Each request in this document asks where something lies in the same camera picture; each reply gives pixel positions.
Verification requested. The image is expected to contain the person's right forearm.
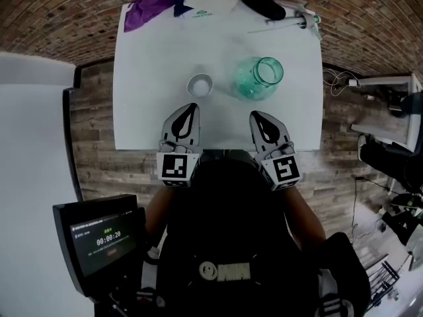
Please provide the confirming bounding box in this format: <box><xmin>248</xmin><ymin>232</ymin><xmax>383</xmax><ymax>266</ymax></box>
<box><xmin>284</xmin><ymin>186</ymin><xmax>327</xmax><ymax>250</ymax></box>

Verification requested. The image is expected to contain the person's left forearm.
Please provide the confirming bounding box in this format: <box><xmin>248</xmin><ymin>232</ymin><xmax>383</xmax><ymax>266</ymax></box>
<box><xmin>145</xmin><ymin>185</ymin><xmax>176</xmax><ymax>240</ymax></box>

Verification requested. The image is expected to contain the purple cloth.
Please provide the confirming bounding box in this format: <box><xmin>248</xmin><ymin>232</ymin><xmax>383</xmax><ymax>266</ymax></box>
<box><xmin>124</xmin><ymin>0</ymin><xmax>179</xmax><ymax>33</ymax></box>

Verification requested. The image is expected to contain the black metal railing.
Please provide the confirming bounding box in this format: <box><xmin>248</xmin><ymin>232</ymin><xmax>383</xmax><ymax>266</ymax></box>
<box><xmin>365</xmin><ymin>259</ymin><xmax>406</xmax><ymax>312</ymax></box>

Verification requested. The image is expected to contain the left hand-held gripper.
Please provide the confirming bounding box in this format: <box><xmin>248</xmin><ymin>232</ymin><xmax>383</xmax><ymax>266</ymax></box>
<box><xmin>155</xmin><ymin>102</ymin><xmax>202</xmax><ymax>188</ymax></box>

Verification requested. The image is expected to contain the person's black clothed torso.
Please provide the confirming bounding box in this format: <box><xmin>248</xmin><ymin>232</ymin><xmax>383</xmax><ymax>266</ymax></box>
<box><xmin>145</xmin><ymin>149</ymin><xmax>371</xmax><ymax>317</ymax></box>

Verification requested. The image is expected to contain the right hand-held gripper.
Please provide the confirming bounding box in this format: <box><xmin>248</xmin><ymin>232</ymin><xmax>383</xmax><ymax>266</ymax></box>
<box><xmin>249</xmin><ymin>110</ymin><xmax>302</xmax><ymax>192</ymax></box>

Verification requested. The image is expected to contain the white harness strap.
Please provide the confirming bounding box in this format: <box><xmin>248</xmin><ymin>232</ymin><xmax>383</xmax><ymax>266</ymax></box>
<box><xmin>140</xmin><ymin>246</ymin><xmax>166</xmax><ymax>308</ymax></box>
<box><xmin>315</xmin><ymin>267</ymin><xmax>356</xmax><ymax>317</ymax></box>

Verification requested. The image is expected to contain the white table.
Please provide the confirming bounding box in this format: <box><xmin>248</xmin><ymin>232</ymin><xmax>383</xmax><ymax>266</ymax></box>
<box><xmin>350</xmin><ymin>73</ymin><xmax>423</xmax><ymax>153</ymax></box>

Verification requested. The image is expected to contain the black floor cable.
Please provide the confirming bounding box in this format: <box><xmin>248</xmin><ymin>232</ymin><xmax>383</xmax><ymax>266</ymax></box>
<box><xmin>350</xmin><ymin>176</ymin><xmax>393</xmax><ymax>244</ymax></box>

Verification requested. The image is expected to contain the black cloth pouch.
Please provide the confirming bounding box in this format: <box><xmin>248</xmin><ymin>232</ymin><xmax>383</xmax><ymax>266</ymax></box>
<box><xmin>237</xmin><ymin>0</ymin><xmax>287</xmax><ymax>21</ymax></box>

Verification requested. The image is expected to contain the thin white cable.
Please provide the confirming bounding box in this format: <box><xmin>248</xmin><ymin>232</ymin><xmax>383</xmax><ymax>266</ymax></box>
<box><xmin>322</xmin><ymin>67</ymin><xmax>356</xmax><ymax>98</ymax></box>

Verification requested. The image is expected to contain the black timer monitor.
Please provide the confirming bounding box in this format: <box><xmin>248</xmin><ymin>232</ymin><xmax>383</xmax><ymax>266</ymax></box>
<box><xmin>52</xmin><ymin>194</ymin><xmax>146</xmax><ymax>299</ymax></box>

